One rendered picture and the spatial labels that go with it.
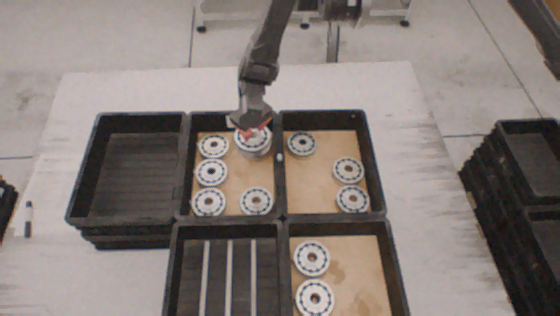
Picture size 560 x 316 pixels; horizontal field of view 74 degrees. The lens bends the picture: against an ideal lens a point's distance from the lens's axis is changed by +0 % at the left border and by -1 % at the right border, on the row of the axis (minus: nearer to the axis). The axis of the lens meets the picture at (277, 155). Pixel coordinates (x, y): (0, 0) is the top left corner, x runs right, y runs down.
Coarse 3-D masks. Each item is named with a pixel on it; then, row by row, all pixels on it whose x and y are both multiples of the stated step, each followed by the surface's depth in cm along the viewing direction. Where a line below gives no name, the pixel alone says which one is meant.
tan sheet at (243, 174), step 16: (272, 144) 130; (224, 160) 125; (240, 160) 126; (272, 160) 126; (240, 176) 122; (256, 176) 122; (272, 176) 122; (192, 192) 118; (224, 192) 119; (240, 192) 119; (272, 192) 119
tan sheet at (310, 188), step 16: (320, 144) 130; (336, 144) 130; (352, 144) 131; (288, 160) 126; (304, 160) 126; (320, 160) 126; (288, 176) 122; (304, 176) 123; (320, 176) 123; (288, 192) 119; (304, 192) 119; (320, 192) 119; (336, 192) 119; (288, 208) 116; (304, 208) 116; (320, 208) 116; (368, 208) 116
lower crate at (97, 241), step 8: (88, 240) 111; (96, 240) 111; (104, 240) 112; (112, 240) 112; (120, 240) 112; (128, 240) 112; (136, 240) 112; (144, 240) 112; (152, 240) 116; (160, 240) 116; (168, 240) 116; (96, 248) 119; (104, 248) 119; (112, 248) 119; (120, 248) 119; (128, 248) 119; (136, 248) 119; (144, 248) 119; (152, 248) 119; (160, 248) 119; (168, 248) 119
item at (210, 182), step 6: (204, 162) 121; (210, 162) 121; (216, 162) 122; (222, 162) 121; (198, 168) 120; (204, 168) 120; (222, 168) 120; (198, 174) 119; (222, 174) 119; (198, 180) 117; (204, 180) 117; (210, 180) 117; (216, 180) 117; (222, 180) 117; (210, 186) 117
